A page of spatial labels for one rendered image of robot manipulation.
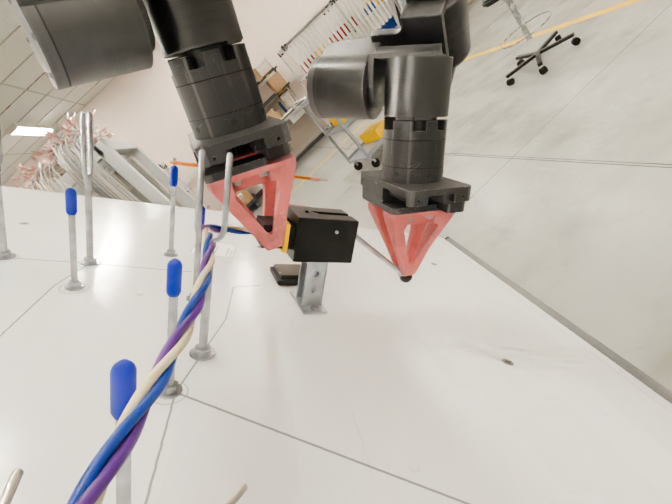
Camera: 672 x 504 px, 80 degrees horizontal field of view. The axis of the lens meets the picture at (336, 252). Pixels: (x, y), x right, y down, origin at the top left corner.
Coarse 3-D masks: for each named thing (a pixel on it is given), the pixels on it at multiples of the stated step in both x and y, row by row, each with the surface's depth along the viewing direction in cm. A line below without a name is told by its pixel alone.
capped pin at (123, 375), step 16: (112, 368) 13; (128, 368) 13; (112, 384) 13; (128, 384) 13; (112, 400) 13; (128, 400) 13; (112, 416) 13; (128, 464) 14; (128, 480) 14; (128, 496) 15
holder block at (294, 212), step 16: (288, 208) 36; (304, 208) 37; (320, 208) 38; (304, 224) 34; (320, 224) 34; (336, 224) 35; (352, 224) 35; (304, 240) 34; (320, 240) 35; (336, 240) 35; (352, 240) 36; (304, 256) 35; (320, 256) 35; (336, 256) 36
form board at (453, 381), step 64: (64, 256) 40; (128, 256) 42; (192, 256) 45; (256, 256) 49; (448, 256) 62; (0, 320) 28; (64, 320) 30; (128, 320) 31; (256, 320) 34; (320, 320) 36; (384, 320) 38; (448, 320) 40; (512, 320) 43; (0, 384) 23; (64, 384) 24; (192, 384) 25; (256, 384) 26; (320, 384) 27; (384, 384) 29; (448, 384) 30; (512, 384) 31; (576, 384) 33; (640, 384) 35; (0, 448) 19; (64, 448) 20; (192, 448) 21; (256, 448) 21; (320, 448) 22; (384, 448) 23; (448, 448) 24; (512, 448) 25; (576, 448) 26; (640, 448) 27
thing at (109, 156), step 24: (72, 120) 101; (72, 144) 95; (96, 144) 95; (120, 144) 109; (24, 168) 99; (48, 168) 100; (72, 168) 93; (96, 168) 93; (120, 168) 97; (96, 192) 94; (120, 192) 97; (144, 192) 100; (168, 192) 136
